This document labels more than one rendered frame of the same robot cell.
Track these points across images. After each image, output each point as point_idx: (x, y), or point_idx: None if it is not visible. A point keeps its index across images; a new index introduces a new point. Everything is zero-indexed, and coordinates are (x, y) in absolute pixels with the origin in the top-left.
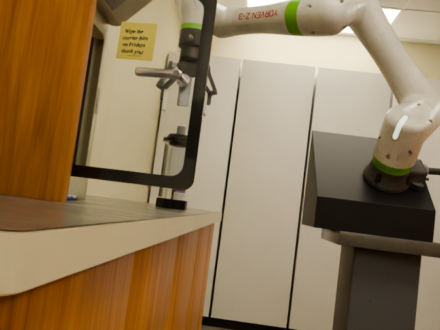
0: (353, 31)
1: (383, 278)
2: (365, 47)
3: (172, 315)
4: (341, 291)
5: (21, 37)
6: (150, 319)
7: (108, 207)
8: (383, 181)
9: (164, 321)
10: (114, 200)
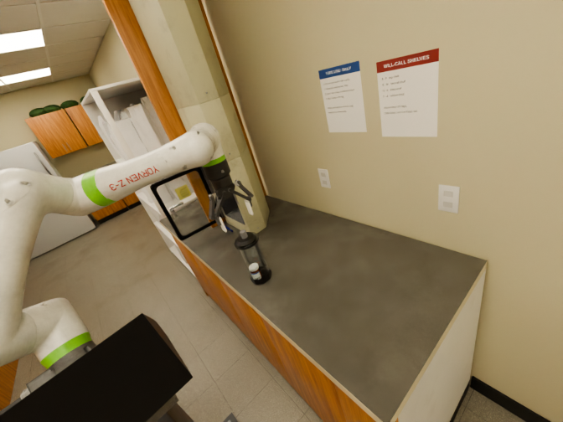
0: (42, 220)
1: None
2: (34, 243)
3: (229, 293)
4: None
5: None
6: (204, 267)
7: (201, 234)
8: None
9: (219, 284)
10: (309, 259)
